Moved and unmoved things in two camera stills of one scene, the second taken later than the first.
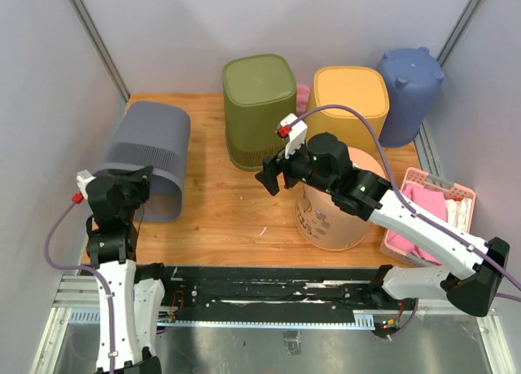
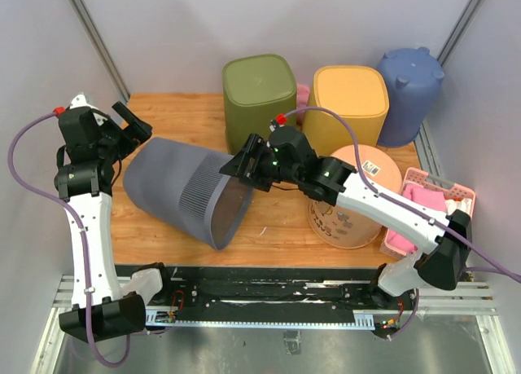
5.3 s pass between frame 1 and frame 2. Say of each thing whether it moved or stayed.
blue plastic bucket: stayed
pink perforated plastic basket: stayed
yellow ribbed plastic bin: stayed
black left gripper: moved
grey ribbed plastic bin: moved
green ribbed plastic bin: stayed
